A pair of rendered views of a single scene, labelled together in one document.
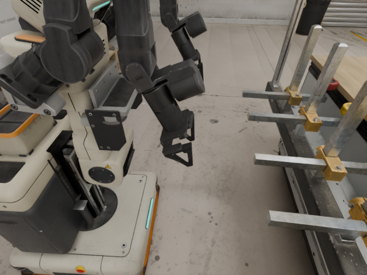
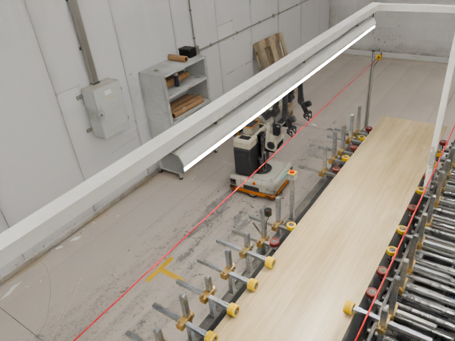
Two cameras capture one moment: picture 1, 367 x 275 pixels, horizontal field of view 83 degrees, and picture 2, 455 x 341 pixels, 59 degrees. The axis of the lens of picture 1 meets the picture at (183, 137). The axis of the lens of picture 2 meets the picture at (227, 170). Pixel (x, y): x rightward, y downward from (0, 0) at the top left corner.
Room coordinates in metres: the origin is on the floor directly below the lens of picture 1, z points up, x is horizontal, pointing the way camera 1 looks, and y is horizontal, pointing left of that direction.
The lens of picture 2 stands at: (-3.53, -1.40, 3.16)
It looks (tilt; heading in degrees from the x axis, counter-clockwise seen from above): 32 degrees down; 30
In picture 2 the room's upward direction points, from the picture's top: 6 degrees counter-clockwise
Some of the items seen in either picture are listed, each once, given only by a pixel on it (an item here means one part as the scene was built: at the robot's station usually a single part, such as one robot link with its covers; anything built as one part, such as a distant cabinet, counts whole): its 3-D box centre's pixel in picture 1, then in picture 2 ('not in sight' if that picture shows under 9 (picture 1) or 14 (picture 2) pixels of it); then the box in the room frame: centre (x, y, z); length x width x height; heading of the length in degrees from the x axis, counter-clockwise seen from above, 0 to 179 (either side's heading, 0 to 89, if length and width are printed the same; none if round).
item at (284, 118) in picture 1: (297, 119); (344, 139); (0.75, -0.51, 0.82); 0.43 x 0.03 x 0.04; 83
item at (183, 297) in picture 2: not in sight; (187, 319); (-2.19, -0.19, 0.93); 0.04 x 0.04 x 0.48; 83
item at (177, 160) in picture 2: not in sight; (302, 69); (-1.23, -0.65, 2.34); 2.40 x 0.12 x 0.08; 173
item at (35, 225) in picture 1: (55, 172); (253, 147); (0.65, 0.62, 0.59); 0.55 x 0.34 x 0.83; 177
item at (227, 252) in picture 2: not in sight; (230, 273); (-1.69, -0.25, 0.90); 0.04 x 0.04 x 0.48; 83
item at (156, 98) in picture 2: not in sight; (181, 116); (0.85, 1.84, 0.78); 0.90 x 0.45 x 1.55; 173
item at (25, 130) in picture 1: (21, 126); (250, 126); (0.65, 0.64, 0.87); 0.23 x 0.15 x 0.11; 177
